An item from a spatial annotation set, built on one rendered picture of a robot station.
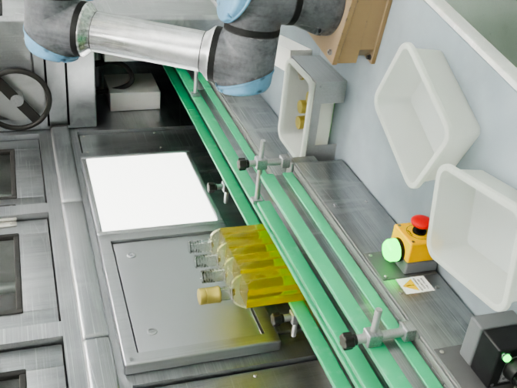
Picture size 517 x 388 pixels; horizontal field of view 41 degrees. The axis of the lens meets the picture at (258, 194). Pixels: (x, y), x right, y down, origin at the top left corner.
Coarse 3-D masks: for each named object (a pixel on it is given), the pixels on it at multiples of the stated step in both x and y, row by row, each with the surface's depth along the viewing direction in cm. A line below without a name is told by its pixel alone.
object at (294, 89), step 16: (288, 64) 173; (288, 80) 176; (304, 80) 177; (288, 96) 178; (304, 96) 179; (288, 112) 180; (288, 128) 183; (304, 128) 166; (288, 144) 178; (304, 144) 168
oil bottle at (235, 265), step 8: (232, 256) 151; (240, 256) 151; (248, 256) 151; (256, 256) 151; (264, 256) 152; (272, 256) 152; (280, 256) 152; (224, 264) 150; (232, 264) 148; (240, 264) 148; (248, 264) 149; (256, 264) 149; (264, 264) 149; (272, 264) 149; (280, 264) 150; (232, 272) 147; (240, 272) 147; (248, 272) 148
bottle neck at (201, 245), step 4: (192, 240) 158; (196, 240) 158; (200, 240) 158; (204, 240) 158; (208, 240) 158; (188, 244) 158; (192, 244) 157; (196, 244) 157; (200, 244) 157; (204, 244) 157; (208, 244) 158; (188, 248) 159; (192, 248) 156; (196, 248) 157; (200, 248) 157; (204, 248) 157; (208, 248) 158; (192, 252) 157; (196, 252) 157; (200, 252) 158
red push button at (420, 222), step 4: (412, 216) 129; (416, 216) 129; (420, 216) 129; (424, 216) 129; (412, 220) 128; (416, 220) 128; (420, 220) 128; (424, 220) 128; (428, 220) 128; (412, 224) 128; (416, 224) 127; (420, 224) 127; (424, 224) 127; (428, 224) 127; (416, 228) 129; (420, 228) 127; (424, 228) 127; (428, 228) 127
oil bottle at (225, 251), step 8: (240, 240) 157; (248, 240) 157; (256, 240) 157; (264, 240) 157; (224, 248) 154; (232, 248) 154; (240, 248) 154; (248, 248) 154; (256, 248) 155; (264, 248) 155; (272, 248) 155; (224, 256) 152
